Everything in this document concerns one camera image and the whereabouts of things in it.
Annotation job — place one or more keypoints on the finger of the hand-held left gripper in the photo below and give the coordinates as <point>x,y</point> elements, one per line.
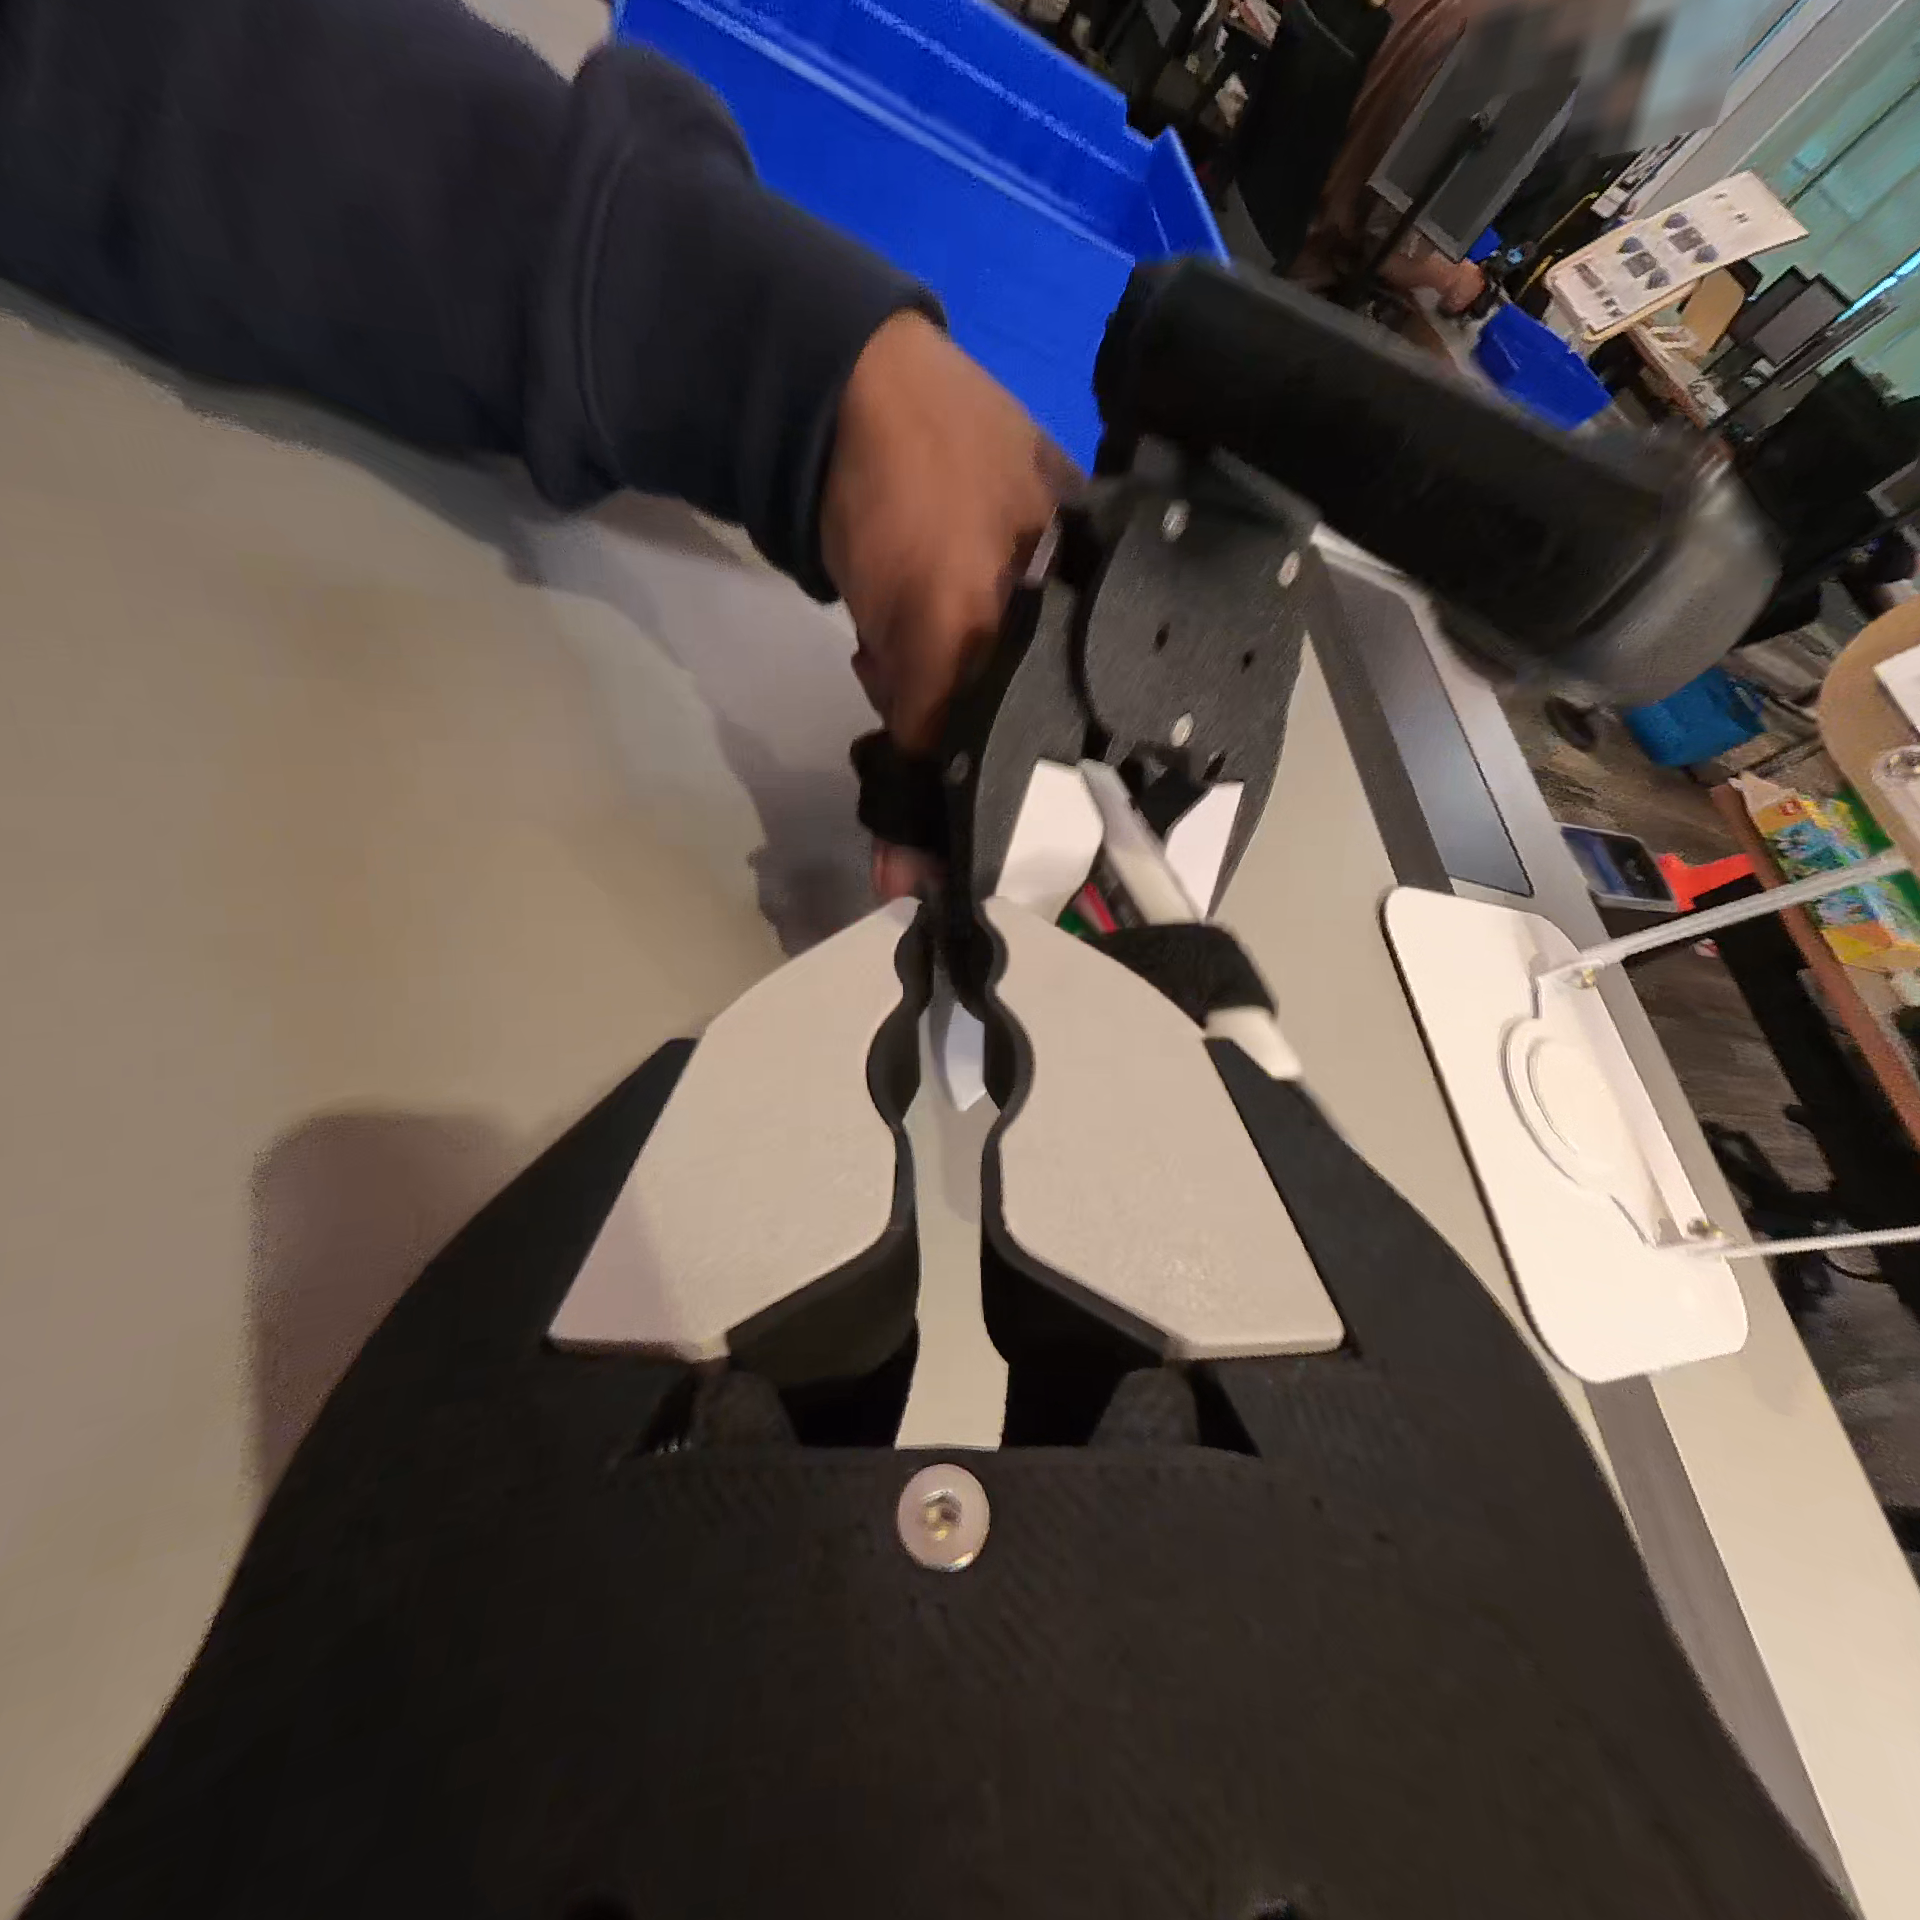
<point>1200,846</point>
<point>1044,842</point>

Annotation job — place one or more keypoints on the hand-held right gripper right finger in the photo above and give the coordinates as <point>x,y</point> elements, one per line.
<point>1155,1200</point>

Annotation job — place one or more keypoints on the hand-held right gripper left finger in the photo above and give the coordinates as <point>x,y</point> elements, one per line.
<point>751,1187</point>

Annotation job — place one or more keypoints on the black marker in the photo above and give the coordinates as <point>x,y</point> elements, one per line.
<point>1155,885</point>

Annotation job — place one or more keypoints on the person's left forearm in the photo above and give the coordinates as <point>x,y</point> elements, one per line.
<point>451,241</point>

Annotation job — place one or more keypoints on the person's left hand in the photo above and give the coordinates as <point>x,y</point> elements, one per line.
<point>931,511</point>

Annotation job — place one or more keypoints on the small blue bin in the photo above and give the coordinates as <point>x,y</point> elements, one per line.
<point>1537,367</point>

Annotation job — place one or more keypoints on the small printed table sign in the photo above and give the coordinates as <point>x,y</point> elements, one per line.
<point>1680,256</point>

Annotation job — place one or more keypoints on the blue crate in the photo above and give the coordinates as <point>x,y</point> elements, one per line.
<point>1700,721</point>

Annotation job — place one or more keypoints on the large blue plastic bin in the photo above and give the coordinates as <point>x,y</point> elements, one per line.
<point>960,151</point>

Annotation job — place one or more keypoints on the colourful cardboard box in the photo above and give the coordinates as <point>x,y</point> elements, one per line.
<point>1832,885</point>

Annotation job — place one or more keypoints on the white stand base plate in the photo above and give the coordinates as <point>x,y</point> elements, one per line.
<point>1531,1200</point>

